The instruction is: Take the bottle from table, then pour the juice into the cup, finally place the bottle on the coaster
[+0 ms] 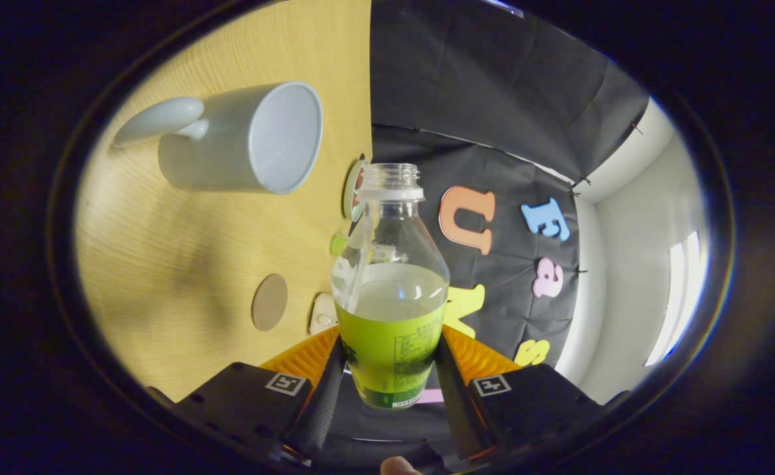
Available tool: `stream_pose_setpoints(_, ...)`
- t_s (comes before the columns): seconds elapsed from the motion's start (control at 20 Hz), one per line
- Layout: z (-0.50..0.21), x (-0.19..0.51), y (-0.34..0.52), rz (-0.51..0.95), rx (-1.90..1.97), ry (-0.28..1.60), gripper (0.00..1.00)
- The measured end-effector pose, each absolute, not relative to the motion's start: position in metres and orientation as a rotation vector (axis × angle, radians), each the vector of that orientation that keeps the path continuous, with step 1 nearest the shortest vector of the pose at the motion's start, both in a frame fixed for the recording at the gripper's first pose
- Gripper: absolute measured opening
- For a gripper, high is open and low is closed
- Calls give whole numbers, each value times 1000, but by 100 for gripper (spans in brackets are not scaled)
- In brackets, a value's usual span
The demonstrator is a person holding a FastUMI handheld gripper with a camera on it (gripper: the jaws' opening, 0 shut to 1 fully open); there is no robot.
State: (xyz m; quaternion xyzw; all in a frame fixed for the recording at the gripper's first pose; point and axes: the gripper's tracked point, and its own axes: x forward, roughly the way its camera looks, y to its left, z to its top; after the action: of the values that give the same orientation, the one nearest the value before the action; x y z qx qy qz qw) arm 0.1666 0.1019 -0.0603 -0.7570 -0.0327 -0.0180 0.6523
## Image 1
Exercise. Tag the round brown coaster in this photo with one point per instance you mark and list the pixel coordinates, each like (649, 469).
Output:
(269, 302)

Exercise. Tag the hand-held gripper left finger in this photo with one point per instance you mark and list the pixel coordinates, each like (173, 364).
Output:
(308, 415)

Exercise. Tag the light green plate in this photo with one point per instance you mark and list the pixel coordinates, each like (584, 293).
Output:
(351, 191)

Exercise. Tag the wooden table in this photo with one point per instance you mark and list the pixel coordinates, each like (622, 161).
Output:
(183, 264)

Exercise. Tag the black backdrop cloth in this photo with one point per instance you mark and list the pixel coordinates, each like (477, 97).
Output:
(493, 99)

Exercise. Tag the white toaster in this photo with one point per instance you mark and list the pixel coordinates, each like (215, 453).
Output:
(323, 315)

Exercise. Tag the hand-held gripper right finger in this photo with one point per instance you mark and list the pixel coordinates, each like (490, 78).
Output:
(456, 409)

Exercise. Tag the white cup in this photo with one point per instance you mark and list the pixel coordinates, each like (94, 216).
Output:
(222, 152)

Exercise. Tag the green label juice bottle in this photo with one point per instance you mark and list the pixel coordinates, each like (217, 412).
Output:
(390, 343)

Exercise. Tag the small capped drink bottle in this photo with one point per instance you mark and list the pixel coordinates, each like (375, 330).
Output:
(338, 244)

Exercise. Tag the ceiling light panel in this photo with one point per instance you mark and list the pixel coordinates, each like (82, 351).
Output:
(681, 297)

